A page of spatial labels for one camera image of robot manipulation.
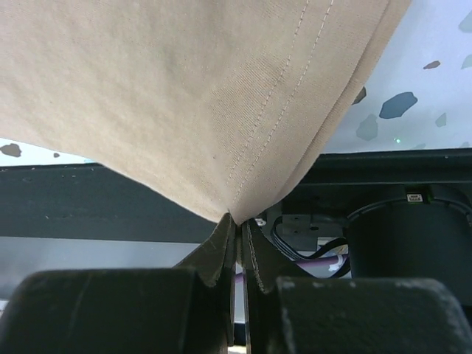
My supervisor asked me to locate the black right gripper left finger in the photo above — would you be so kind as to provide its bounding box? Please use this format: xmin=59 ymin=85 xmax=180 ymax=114
xmin=1 ymin=215 xmax=236 ymax=353

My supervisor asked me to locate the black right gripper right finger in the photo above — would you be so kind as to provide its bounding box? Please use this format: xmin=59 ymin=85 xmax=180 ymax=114
xmin=241 ymin=221 xmax=471 ymax=353

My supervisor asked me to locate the beige t shirt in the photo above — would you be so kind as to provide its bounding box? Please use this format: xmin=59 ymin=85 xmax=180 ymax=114
xmin=1 ymin=1 xmax=409 ymax=223

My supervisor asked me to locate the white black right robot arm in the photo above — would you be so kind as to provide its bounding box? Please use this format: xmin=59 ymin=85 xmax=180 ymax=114
xmin=1 ymin=185 xmax=471 ymax=353

